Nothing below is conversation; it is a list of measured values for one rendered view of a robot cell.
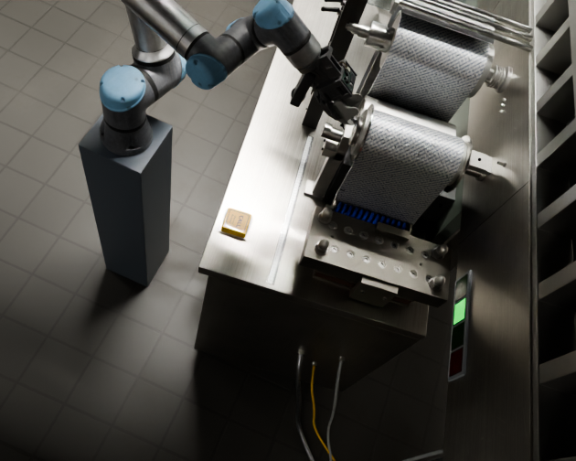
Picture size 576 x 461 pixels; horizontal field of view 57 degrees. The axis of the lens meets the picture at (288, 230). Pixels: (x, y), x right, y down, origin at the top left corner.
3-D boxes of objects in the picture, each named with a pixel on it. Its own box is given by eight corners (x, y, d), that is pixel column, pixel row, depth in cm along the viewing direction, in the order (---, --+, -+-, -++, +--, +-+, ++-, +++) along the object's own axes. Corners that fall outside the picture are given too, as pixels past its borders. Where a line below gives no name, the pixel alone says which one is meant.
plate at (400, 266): (311, 216, 149) (316, 205, 144) (442, 257, 152) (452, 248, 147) (298, 264, 141) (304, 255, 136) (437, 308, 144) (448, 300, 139)
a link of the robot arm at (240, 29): (206, 38, 116) (237, 27, 108) (238, 15, 122) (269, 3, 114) (224, 70, 120) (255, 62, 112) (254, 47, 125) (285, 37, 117)
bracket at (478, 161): (467, 153, 132) (472, 148, 130) (489, 160, 132) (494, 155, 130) (466, 168, 129) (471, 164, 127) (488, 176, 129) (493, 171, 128)
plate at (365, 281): (349, 291, 148) (362, 275, 138) (383, 301, 148) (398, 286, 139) (347, 299, 147) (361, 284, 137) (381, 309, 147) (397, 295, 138)
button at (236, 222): (228, 210, 153) (229, 207, 151) (250, 218, 153) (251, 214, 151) (220, 230, 149) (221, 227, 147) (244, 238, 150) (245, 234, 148)
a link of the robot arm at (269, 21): (258, -6, 111) (286, -17, 105) (289, 34, 118) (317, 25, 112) (241, 22, 109) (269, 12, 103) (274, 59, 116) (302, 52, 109)
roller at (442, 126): (355, 114, 151) (368, 85, 141) (437, 143, 153) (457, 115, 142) (347, 146, 145) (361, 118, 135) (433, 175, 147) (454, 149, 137)
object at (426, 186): (336, 194, 145) (357, 155, 129) (415, 219, 147) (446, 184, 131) (336, 195, 145) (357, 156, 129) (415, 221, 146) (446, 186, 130)
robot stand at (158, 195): (105, 268, 230) (77, 144, 152) (129, 232, 240) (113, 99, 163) (147, 287, 230) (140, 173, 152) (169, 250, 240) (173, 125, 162)
